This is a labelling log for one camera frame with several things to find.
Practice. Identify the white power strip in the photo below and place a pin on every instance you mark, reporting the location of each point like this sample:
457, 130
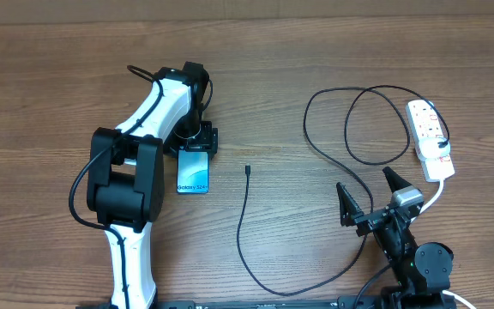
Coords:
427, 132

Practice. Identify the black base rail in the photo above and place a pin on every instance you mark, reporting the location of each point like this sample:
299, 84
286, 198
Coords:
251, 304

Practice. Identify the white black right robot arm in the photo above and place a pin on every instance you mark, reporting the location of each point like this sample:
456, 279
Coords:
416, 276

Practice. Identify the white charger adapter plug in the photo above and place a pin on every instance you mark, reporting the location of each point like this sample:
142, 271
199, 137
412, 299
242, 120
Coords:
431, 148

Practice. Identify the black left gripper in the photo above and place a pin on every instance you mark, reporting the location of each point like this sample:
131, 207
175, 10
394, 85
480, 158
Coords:
207, 141

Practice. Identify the blue Galaxy smartphone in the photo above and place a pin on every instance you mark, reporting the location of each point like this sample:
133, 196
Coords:
193, 172

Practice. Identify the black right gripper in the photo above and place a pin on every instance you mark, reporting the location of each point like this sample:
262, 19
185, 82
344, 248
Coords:
352, 215

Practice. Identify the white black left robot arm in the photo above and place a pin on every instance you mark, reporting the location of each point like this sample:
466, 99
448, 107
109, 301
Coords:
121, 189

